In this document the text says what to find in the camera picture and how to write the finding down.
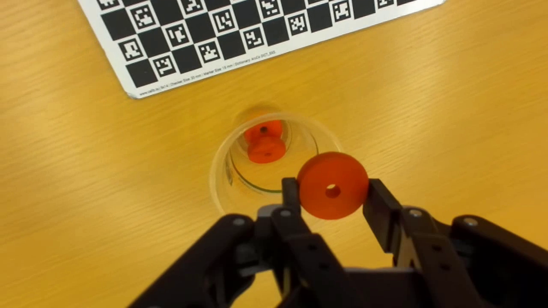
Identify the checkered marker board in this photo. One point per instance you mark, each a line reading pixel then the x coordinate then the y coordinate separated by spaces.
pixel 160 46

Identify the clear plastic cup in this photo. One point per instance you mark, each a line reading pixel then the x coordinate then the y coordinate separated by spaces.
pixel 241 186

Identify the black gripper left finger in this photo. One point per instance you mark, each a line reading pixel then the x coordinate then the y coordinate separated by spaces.
pixel 292 194

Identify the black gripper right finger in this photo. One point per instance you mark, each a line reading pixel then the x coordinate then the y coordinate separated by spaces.
pixel 381 211

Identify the round orange block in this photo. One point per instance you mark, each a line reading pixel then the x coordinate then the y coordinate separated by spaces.
pixel 333 186
pixel 266 150
pixel 266 129

